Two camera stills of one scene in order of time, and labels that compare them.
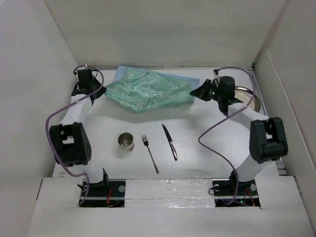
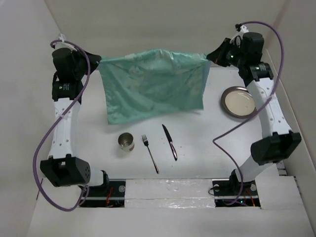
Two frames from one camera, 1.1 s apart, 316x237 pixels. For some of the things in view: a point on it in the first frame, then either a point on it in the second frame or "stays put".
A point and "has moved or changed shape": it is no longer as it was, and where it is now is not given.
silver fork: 145,141 stays put
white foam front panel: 169,193 stays put
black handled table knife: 170,141 stays put
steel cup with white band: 126,141 stays put
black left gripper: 100,92 to 95,59
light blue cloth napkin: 189,81 to 207,64
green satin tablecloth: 138,90 has moved or changed shape
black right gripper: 201,92 to 217,56
